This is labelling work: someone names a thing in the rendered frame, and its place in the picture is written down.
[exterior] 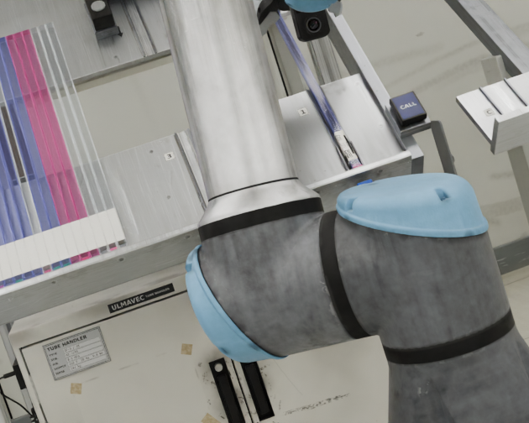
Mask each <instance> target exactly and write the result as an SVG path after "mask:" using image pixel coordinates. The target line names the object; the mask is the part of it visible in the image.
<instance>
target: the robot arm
mask: <svg viewBox="0 0 529 423"><path fill-rule="evenodd" d="M158 1H159V5H160V11H161V14H162V18H163V22H164V26H165V32H166V35H167V39H168V42H169V46H170V52H171V55H172V59H173V62H174V66H175V72H176V75H177V79H178V82H179V86H180V89H181V95H182V99H183V102H184V106H185V110H186V115H187V119H188V123H189V126H190V130H191V136H192V139H193V143H194V146H195V150H196V156H197V159H198V163H199V166H200V170H201V173H202V179H203V183H204V186H205V190H206V193H207V200H208V205H207V209H206V210H205V212H204V214H203V216H202V218H201V220H200V221H199V223H198V224H197V227H198V232H199V235H200V239H201V242H202V244H200V245H198V246H196V247H195V249H193V250H192V251H191V252H190V253H189V255H188V257H187V259H186V271H187V274H186V288H187V292H188V295H189V298H190V302H191V305H192V308H193V310H194V312H195V314H196V318H197V320H198V321H199V323H200V325H201V327H202V329H203V331H204V332H205V333H206V335H207V337H208V338H209V339H210V341H211V342H212V343H213V344H214V345H215V346H216V347H217V348H218V349H219V351H220V352H221V353H223V354H224V355H226V356H227V357H229V358H231V359H232V360H235V361H238V362H241V363H251V362H256V361H260V360H265V359H271V358H272V359H283V358H286V357H288V356H289V355H291V354H295V353H302V352H305V351H309V350H313V349H317V348H320V347H327V346H331V345H335V344H339V343H343V342H349V341H353V340H357V339H360V338H364V337H371V336H379V337H380V341H381V343H382V346H383V349H384V352H385V356H386V359H387V363H388V366H389V405H388V423H529V347H528V345H527V344H526V342H525V340H524V339H523V338H522V336H521V334H520V333H519V332H518V330H517V328H516V324H515V320H514V317H513V315H512V312H511V306H510V303H509V301H508V297H507V294H506V292H505V286H504V284H503V280H502V278H501V275H500V270H499V267H498V264H497V261H496V258H495V253H494V250H493V247H492V244H491V241H490V236H489V234H488V229H489V224H488V222H487V220H486V218H485V217H483V215H482V212H481V210H480V207H479V203H478V200H477V198H476V195H475V193H474V189H473V187H472V186H471V184H470V183H468V181H466V179H464V178H462V177H460V176H458V175H453V174H447V173H425V174H415V175H403V176H397V177H392V178H387V179H383V180H376V181H374V182H372V183H368V184H362V185H357V186H355V187H352V188H349V189H347V190H345V191H343V192H342V193H340V194H339V196H338V199H337V205H336V208H337V210H336V211H330V212H326V213H324V210H323V206H322V200H321V197H320V196H319V194H318V193H316V192H315V191H313V190H311V189H310V188H308V187H306V186H305V185H303V184H302V183H301V182H300V181H299V179H298V175H297V172H296V167H295V163H294V160H293V156H292V152H291V146H290V143H289V139H288V136H287V132H286V130H285V124H284V120H283V117H282V113H281V110H280V104H279V100H278V96H277V93H276V90H275V84H274V81H273V77H272V74H271V70H270V64H269V61H268V57H267V54H266V50H265V45H264V41H263V38H262V36H263V35H264V34H266V33H267V31H268V28H269V27H270V26H271V25H272V24H274V23H276V22H277V21H278V19H279V18H280V15H279V13H278V9H279V10H281V11H291V16H292V20H293V24H294V27H295V31H296V36H297V38H298V39H299V40H300V41H301V42H308V41H312V40H314V39H320V38H323V37H326V36H327V35H328V34H329V32H330V28H329V24H328V21H327V15H326V11H325V9H328V11H329V12H330V13H334V16H335V17H338V16H339V15H341V14H342V11H343V5H342V2H341V0H260V1H259V0H158Z"/></svg>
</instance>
